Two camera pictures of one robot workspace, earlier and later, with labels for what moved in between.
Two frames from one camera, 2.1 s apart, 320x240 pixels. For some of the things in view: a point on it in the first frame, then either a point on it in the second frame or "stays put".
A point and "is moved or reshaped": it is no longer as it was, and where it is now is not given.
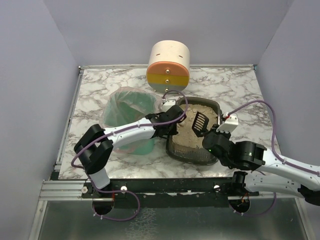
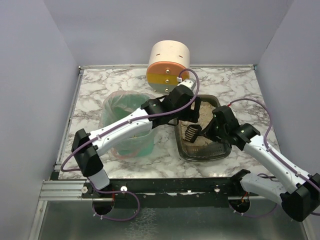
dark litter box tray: (186, 146) is moved or reshaped
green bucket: (123, 107) stays put
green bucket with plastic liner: (125, 105) stays put
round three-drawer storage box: (168, 68) stays put
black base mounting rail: (166, 193) stays put
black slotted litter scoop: (199, 125) is moved or reshaped
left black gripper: (173, 116) → (191, 115)
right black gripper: (213, 135) → (210, 130)
